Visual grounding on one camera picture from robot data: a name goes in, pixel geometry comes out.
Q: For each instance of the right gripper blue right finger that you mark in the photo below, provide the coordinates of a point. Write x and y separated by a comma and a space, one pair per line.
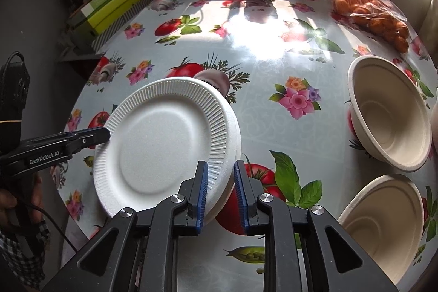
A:
247, 191

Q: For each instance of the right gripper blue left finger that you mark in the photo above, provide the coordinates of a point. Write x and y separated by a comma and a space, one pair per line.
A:
197, 199

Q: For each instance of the black control box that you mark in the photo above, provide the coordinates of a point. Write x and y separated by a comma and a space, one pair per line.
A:
15, 83

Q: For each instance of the large beige paper bowl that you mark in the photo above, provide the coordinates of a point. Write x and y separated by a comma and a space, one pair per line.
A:
388, 114

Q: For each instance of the green cardboard boxes stack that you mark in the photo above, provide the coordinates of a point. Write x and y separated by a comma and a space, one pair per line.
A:
93, 19

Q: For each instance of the white paper plate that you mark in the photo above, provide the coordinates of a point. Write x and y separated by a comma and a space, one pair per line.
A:
158, 135

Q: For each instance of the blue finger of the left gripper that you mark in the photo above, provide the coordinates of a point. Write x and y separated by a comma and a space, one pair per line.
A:
87, 138

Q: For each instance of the person's left hand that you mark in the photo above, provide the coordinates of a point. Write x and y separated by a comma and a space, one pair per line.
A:
9, 203

